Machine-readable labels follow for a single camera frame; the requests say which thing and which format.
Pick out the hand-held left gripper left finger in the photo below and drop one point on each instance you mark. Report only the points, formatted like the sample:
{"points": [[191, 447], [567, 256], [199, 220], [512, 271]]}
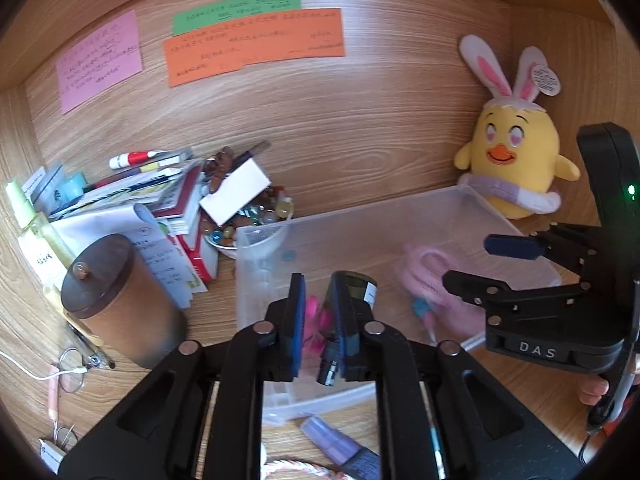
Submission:
{"points": [[298, 320]]}

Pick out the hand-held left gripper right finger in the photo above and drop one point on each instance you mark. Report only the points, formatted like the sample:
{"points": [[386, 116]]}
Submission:
{"points": [[340, 320]]}

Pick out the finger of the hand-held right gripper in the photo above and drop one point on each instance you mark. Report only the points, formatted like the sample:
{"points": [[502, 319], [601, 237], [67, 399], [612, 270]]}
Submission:
{"points": [[510, 246], [500, 302]]}

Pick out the dark green cup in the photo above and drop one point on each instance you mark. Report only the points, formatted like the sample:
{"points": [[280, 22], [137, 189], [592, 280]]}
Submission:
{"points": [[352, 282]]}

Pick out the clear plastic box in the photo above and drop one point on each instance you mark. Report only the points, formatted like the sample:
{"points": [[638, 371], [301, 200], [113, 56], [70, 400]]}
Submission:
{"points": [[360, 240]]}

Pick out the purple bottle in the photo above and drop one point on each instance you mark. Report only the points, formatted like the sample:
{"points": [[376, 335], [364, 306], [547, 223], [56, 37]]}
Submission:
{"points": [[335, 440]]}

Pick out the person's right hand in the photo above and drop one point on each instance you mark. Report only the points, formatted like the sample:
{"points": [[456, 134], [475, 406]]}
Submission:
{"points": [[595, 391]]}

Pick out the teal pink pen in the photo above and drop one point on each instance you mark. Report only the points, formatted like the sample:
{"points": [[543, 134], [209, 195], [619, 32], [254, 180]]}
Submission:
{"points": [[422, 310]]}

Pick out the yellow chick plush toy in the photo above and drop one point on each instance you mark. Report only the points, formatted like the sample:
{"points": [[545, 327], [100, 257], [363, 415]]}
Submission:
{"points": [[515, 150]]}

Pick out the white bowl of beads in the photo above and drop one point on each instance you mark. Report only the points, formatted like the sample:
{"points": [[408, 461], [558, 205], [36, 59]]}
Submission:
{"points": [[220, 237]]}

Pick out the white card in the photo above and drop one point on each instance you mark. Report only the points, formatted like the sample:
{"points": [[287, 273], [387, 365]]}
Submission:
{"points": [[235, 192]]}

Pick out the brown lidded mug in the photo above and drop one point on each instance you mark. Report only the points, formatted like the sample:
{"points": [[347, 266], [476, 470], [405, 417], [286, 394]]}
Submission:
{"points": [[125, 305]]}

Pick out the stack of booklets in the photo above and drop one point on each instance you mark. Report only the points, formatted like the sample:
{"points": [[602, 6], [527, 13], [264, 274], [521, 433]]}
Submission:
{"points": [[150, 210]]}

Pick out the black pens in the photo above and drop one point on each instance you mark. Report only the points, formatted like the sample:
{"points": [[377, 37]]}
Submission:
{"points": [[90, 355]]}

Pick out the red white marker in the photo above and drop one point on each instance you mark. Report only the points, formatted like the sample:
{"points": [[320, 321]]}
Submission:
{"points": [[135, 158]]}

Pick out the eyeglasses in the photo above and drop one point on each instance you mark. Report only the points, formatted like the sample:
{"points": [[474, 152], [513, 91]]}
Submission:
{"points": [[64, 385]]}

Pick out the yellow-green spray bottle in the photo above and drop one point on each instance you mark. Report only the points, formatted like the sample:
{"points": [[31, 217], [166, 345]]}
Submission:
{"points": [[35, 240]]}

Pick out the orange paper note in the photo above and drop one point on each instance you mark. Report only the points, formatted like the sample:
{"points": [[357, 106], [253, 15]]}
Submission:
{"points": [[255, 45]]}

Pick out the white tag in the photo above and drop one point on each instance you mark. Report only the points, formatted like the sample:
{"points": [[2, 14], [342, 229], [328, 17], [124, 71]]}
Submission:
{"points": [[50, 452]]}

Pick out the small teal white box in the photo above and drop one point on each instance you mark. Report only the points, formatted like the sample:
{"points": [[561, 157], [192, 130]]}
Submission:
{"points": [[47, 180]]}

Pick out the green paper note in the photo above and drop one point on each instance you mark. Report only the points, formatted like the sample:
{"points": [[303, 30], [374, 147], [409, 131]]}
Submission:
{"points": [[235, 12]]}

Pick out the pink paper note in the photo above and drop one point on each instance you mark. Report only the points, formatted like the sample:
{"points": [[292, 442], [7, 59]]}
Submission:
{"points": [[97, 60]]}

